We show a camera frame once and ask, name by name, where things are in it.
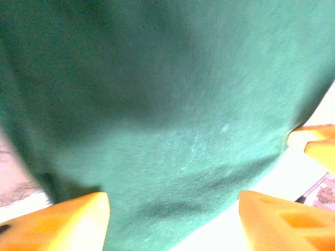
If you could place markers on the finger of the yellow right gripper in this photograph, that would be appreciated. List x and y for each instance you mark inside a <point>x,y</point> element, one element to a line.
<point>323,153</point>
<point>311,134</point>

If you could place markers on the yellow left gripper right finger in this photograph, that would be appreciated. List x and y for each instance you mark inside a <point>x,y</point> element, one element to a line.
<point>282,227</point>

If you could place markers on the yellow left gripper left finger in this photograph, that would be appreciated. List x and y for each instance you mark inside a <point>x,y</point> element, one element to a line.
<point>57,227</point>

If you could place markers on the dark green t-shirt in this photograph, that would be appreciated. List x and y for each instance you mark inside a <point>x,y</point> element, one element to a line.
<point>157,104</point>

